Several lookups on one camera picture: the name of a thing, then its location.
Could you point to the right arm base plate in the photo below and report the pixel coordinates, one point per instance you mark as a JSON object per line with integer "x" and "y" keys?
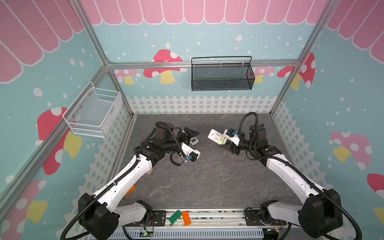
{"x": 255, "y": 217}

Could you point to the white remote control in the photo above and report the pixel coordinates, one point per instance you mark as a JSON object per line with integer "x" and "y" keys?
{"x": 217, "y": 137}
{"x": 194, "y": 141}

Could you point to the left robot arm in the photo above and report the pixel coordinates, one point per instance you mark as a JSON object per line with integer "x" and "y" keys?
{"x": 99, "y": 213}

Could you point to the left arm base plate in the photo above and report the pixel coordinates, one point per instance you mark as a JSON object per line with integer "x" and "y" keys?
{"x": 156, "y": 219}

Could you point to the small beige block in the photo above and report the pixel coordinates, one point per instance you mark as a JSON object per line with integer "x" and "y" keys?
{"x": 150, "y": 172}

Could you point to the white wire wall basket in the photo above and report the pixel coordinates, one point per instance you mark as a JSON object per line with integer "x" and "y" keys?
{"x": 93, "y": 112}

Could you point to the black mesh wall basket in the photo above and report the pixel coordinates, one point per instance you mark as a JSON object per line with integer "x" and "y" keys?
{"x": 229, "y": 73}

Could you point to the small green circuit board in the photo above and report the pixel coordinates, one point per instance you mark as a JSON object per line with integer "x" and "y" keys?
{"x": 146, "y": 233}

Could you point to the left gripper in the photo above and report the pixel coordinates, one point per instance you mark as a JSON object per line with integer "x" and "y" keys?
{"x": 186, "y": 139}

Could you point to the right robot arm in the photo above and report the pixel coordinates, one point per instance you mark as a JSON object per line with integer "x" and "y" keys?
{"x": 321, "y": 211}

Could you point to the green toy brick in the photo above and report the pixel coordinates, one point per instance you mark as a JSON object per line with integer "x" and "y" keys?
{"x": 175, "y": 217}

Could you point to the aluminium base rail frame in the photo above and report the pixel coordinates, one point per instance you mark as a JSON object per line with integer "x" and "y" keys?
{"x": 211, "y": 224}

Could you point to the orange toy brick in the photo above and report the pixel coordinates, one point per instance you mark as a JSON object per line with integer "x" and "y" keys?
{"x": 186, "y": 218}

